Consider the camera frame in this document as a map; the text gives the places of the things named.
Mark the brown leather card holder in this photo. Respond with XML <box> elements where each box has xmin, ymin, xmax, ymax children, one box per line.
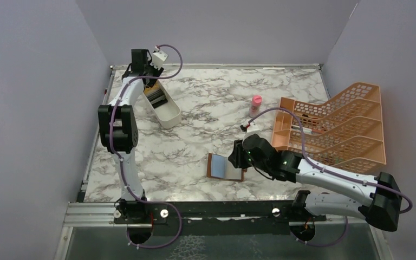
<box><xmin>206</xmin><ymin>153</ymin><xmax>246</xmax><ymax>182</ymax></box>

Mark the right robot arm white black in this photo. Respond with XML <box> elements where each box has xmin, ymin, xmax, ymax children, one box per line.
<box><xmin>228</xmin><ymin>134</ymin><xmax>402</xmax><ymax>232</ymax></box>

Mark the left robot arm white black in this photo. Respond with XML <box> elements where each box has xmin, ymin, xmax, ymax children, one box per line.
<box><xmin>97</xmin><ymin>49</ymin><xmax>163</xmax><ymax>223</ymax></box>

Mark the stack of credit cards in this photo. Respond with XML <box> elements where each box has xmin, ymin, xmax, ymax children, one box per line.
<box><xmin>144</xmin><ymin>83</ymin><xmax>168</xmax><ymax>109</ymax></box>

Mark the pink small bottle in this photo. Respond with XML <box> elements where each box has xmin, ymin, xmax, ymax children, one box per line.
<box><xmin>249</xmin><ymin>95</ymin><xmax>263</xmax><ymax>118</ymax></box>

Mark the white oblong plastic tray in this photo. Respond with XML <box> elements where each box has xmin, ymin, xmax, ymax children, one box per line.
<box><xmin>145</xmin><ymin>80</ymin><xmax>182</xmax><ymax>129</ymax></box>

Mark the orange plastic file organizer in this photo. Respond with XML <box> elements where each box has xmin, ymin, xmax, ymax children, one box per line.
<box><xmin>271</xmin><ymin>82</ymin><xmax>386</xmax><ymax>174</ymax></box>

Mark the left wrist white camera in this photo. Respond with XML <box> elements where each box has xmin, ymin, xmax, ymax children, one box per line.
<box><xmin>151</xmin><ymin>50</ymin><xmax>168</xmax><ymax>70</ymax></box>

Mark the wrist white camera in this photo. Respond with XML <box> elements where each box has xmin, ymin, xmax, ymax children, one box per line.
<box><xmin>244</xmin><ymin>122</ymin><xmax>261</xmax><ymax>139</ymax></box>
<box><xmin>151</xmin><ymin>50</ymin><xmax>168</xmax><ymax>70</ymax></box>

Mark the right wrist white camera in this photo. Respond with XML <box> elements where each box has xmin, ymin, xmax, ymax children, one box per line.
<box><xmin>244</xmin><ymin>122</ymin><xmax>261</xmax><ymax>139</ymax></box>

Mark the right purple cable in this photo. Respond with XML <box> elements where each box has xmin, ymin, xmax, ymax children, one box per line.
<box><xmin>240</xmin><ymin>107</ymin><xmax>413</xmax><ymax>215</ymax></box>

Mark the purple cable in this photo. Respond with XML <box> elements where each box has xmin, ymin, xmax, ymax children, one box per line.
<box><xmin>108</xmin><ymin>44</ymin><xmax>184</xmax><ymax>250</ymax></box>
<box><xmin>240</xmin><ymin>107</ymin><xmax>413</xmax><ymax>215</ymax></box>

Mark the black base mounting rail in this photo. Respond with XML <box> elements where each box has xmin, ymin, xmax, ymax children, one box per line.
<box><xmin>113</xmin><ymin>191</ymin><xmax>327</xmax><ymax>244</ymax></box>

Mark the aluminium table frame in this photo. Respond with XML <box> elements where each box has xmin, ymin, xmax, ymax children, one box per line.
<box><xmin>64</xmin><ymin>66</ymin><xmax>388</xmax><ymax>259</ymax></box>

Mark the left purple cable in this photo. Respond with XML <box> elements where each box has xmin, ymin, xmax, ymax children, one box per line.
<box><xmin>108</xmin><ymin>44</ymin><xmax>184</xmax><ymax>250</ymax></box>

